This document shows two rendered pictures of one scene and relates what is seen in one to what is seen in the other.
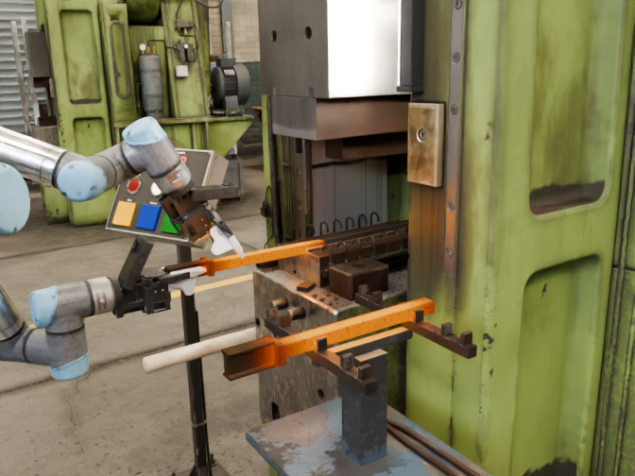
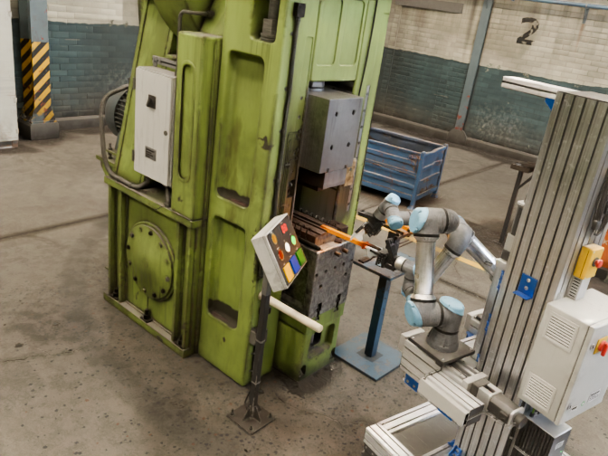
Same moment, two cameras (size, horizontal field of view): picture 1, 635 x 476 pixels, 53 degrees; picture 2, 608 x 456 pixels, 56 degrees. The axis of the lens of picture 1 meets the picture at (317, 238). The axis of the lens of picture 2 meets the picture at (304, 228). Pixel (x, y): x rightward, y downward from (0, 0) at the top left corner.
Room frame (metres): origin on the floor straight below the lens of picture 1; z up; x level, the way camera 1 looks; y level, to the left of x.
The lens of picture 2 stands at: (2.61, 2.95, 2.25)
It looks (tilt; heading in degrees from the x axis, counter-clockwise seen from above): 22 degrees down; 252
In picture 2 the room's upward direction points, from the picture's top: 8 degrees clockwise
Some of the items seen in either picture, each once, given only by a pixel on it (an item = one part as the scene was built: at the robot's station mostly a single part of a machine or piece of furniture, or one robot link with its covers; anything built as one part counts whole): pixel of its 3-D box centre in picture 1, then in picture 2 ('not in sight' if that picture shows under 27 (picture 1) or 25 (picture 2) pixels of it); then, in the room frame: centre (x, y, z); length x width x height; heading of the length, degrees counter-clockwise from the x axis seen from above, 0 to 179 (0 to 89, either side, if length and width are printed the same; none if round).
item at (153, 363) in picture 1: (214, 346); (290, 312); (1.78, 0.32, 0.62); 0.44 x 0.05 x 0.05; 124
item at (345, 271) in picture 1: (359, 278); (336, 228); (1.42, -0.10, 0.95); 0.12 x 0.08 x 0.06; 124
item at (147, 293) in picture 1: (139, 291); (387, 259); (1.29, 0.38, 0.98); 0.12 x 0.08 x 0.09; 124
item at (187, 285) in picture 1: (189, 281); not in sight; (1.33, 0.29, 0.98); 0.09 x 0.03 x 0.06; 121
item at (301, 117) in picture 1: (362, 111); (307, 167); (1.66, -0.12, 1.32); 0.42 x 0.20 x 0.10; 124
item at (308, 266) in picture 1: (362, 246); (299, 224); (1.66, -0.12, 0.96); 0.42 x 0.20 x 0.09; 124
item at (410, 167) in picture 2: not in sight; (389, 164); (-0.53, -3.62, 0.36); 1.20 x 0.80 x 0.72; 130
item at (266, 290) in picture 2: (191, 345); (261, 337); (1.96, 0.43, 0.54); 0.04 x 0.04 x 1.08; 34
